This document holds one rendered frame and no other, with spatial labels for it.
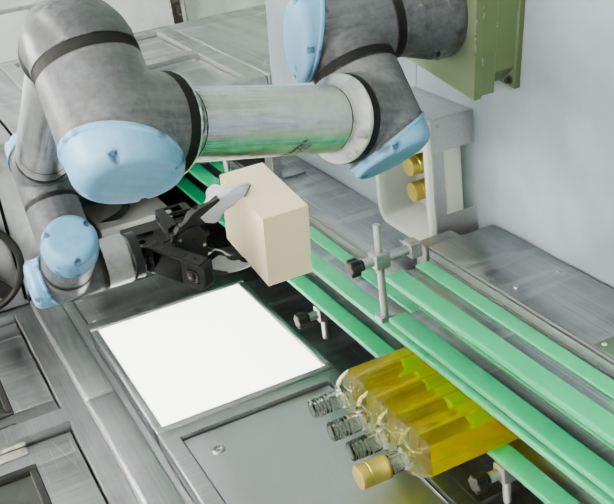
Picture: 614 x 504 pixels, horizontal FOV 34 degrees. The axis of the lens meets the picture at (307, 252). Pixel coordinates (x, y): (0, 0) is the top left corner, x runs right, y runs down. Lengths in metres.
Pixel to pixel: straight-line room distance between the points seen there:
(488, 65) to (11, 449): 1.04
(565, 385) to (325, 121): 0.43
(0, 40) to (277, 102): 3.85
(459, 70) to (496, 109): 0.12
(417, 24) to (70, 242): 0.55
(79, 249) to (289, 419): 0.52
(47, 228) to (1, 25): 3.61
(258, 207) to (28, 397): 0.71
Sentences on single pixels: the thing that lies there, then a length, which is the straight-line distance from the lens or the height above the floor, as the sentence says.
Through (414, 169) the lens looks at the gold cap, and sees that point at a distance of 1.66.
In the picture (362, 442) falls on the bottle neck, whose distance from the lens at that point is 1.38.
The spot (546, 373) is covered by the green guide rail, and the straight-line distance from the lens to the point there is 1.27.
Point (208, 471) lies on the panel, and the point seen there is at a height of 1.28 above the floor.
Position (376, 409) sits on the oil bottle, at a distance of 1.42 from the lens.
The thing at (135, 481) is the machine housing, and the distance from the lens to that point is 1.63.
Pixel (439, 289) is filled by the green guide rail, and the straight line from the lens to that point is 1.47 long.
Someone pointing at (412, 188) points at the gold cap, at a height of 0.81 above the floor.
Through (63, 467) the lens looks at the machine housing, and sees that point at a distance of 1.77.
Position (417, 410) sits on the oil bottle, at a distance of 1.40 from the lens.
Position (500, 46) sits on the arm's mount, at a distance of 1.43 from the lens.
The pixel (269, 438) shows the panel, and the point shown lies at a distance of 1.65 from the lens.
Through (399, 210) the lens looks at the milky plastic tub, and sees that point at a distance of 1.75.
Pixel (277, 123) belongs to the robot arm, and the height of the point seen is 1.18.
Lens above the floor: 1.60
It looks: 21 degrees down
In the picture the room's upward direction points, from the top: 108 degrees counter-clockwise
